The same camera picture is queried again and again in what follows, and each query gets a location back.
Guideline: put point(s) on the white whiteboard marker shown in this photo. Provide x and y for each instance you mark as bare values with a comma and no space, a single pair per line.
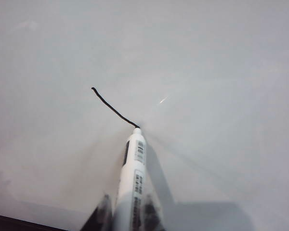
132,183

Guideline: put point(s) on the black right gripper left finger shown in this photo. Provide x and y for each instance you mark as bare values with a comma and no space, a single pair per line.
101,216

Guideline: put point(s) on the white glass whiteboard black frame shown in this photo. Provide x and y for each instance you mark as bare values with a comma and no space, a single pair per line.
207,72

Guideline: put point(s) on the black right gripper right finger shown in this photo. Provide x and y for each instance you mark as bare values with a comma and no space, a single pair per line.
154,214

